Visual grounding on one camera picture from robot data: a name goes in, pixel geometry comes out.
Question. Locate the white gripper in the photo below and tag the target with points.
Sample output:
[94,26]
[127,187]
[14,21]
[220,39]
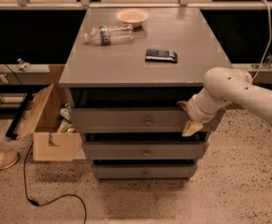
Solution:
[193,111]

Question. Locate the grey top drawer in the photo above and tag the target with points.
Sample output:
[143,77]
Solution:
[129,120]

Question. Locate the grey drawer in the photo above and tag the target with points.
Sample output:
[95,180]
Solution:
[145,150]
[129,120]
[143,172]

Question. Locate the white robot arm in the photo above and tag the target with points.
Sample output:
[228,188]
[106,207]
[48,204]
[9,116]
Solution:
[222,87]

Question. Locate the grey drawer cabinet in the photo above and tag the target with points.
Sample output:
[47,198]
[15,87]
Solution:
[119,76]

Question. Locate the grey middle drawer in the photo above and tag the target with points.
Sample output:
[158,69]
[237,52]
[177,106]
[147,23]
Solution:
[145,150]

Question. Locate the grey bottom drawer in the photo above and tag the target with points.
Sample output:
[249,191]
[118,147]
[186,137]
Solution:
[143,172]

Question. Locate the dark blue snack packet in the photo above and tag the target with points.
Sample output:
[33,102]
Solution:
[163,56]

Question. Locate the clear plastic water bottle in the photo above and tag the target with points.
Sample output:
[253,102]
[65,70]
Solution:
[106,35]

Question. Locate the white bowl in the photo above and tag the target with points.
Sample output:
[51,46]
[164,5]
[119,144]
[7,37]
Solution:
[134,16]

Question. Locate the items inside cardboard box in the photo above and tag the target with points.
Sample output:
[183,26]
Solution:
[66,125]

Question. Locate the cardboard box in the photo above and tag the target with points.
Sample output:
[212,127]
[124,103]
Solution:
[43,121]

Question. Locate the crumpled plastic on ledge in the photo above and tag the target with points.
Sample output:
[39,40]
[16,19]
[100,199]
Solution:
[22,65]

